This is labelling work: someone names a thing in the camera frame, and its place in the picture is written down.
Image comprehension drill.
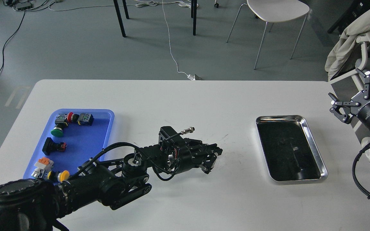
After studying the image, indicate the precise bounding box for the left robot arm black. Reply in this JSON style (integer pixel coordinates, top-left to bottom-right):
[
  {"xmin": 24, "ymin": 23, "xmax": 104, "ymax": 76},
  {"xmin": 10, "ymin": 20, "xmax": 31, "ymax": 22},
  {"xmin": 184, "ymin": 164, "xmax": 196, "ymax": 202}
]
[{"xmin": 0, "ymin": 126, "xmax": 222, "ymax": 231}]

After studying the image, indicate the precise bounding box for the silver metal tray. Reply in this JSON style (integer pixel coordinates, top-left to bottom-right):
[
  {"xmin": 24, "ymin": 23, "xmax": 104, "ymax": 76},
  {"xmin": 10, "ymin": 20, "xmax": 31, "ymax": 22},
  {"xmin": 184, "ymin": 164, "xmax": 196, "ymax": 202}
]
[{"xmin": 256, "ymin": 115, "xmax": 328, "ymax": 184}]

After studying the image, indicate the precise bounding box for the beige jacket on chair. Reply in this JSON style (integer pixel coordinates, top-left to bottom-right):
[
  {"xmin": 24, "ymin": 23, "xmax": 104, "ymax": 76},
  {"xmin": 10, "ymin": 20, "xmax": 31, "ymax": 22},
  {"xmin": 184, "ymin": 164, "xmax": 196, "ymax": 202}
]
[{"xmin": 324, "ymin": 10, "xmax": 370, "ymax": 81}]

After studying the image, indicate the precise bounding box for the black square push button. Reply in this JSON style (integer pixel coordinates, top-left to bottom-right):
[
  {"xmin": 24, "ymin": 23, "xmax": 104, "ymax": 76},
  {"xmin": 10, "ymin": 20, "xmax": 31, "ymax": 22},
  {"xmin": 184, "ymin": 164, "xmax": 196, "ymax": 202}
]
[{"xmin": 42, "ymin": 137, "xmax": 67, "ymax": 156}]

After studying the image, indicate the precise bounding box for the black table leg left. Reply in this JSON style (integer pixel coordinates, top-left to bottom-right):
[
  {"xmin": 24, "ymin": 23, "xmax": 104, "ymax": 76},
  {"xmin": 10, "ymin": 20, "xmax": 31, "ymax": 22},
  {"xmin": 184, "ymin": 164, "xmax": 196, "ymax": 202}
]
[{"xmin": 113, "ymin": 0, "xmax": 130, "ymax": 38}]

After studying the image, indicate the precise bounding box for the orange grey terminal block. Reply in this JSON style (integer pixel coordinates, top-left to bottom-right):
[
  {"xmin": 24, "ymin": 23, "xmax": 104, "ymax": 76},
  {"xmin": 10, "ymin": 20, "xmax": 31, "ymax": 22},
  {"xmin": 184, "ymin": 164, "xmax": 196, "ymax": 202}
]
[{"xmin": 34, "ymin": 157, "xmax": 54, "ymax": 170}]

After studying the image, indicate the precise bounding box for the yellow push button switch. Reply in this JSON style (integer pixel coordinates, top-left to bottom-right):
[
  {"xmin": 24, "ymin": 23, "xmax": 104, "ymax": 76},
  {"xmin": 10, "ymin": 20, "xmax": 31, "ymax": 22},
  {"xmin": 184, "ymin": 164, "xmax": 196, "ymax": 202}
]
[{"xmin": 31, "ymin": 169, "xmax": 70, "ymax": 183}]

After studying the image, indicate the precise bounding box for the black switch contact block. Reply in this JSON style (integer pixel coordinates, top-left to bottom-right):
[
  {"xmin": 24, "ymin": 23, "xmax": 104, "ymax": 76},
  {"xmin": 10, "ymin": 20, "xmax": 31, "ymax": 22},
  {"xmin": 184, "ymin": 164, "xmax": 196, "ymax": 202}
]
[{"xmin": 77, "ymin": 113, "xmax": 94, "ymax": 126}]

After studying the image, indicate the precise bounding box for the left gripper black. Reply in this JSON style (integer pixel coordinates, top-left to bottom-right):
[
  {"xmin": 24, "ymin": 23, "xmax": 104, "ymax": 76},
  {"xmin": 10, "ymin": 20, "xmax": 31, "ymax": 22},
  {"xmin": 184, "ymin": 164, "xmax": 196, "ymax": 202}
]
[{"xmin": 167, "ymin": 139, "xmax": 223, "ymax": 174}]

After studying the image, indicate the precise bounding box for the white chair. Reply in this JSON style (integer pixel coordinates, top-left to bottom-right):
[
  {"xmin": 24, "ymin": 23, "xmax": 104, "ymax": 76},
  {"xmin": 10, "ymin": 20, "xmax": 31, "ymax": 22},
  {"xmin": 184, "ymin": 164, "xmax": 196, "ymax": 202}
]
[{"xmin": 226, "ymin": 0, "xmax": 310, "ymax": 70}]

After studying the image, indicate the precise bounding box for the blue plastic tray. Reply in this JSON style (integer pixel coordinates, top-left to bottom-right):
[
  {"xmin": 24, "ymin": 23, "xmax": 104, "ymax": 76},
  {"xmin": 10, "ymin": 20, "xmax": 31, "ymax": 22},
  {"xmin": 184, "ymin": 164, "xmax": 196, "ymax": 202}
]
[{"xmin": 23, "ymin": 108, "xmax": 115, "ymax": 179}]

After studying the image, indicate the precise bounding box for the red push button switch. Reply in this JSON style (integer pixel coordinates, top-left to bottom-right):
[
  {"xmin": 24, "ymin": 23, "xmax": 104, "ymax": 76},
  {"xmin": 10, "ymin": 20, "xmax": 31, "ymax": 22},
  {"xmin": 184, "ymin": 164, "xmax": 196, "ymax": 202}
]
[{"xmin": 66, "ymin": 112, "xmax": 80, "ymax": 123}]

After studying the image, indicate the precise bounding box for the green push button switch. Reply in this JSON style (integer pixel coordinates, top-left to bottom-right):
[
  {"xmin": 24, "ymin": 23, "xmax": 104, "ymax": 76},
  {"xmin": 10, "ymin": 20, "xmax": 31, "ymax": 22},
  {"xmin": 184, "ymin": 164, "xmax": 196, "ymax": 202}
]
[{"xmin": 50, "ymin": 114, "xmax": 69, "ymax": 137}]

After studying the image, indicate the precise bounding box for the white floor cable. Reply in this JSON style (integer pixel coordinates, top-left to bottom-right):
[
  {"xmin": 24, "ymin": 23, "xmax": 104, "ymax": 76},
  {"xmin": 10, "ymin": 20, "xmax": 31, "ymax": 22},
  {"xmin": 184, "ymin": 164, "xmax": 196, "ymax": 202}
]
[{"xmin": 136, "ymin": 0, "xmax": 202, "ymax": 81}]

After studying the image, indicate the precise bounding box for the black table leg right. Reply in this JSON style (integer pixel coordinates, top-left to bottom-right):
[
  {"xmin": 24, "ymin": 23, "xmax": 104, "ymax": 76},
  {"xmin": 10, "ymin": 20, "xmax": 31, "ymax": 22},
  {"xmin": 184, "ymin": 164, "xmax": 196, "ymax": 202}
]
[{"xmin": 191, "ymin": 0, "xmax": 197, "ymax": 36}]

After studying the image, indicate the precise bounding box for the black table leg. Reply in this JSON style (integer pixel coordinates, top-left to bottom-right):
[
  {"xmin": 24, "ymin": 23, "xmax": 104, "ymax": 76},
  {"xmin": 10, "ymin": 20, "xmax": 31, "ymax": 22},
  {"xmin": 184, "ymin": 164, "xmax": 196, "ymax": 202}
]
[
  {"xmin": 113, "ymin": 0, "xmax": 130, "ymax": 38},
  {"xmin": 191, "ymin": 0, "xmax": 197, "ymax": 36}
]

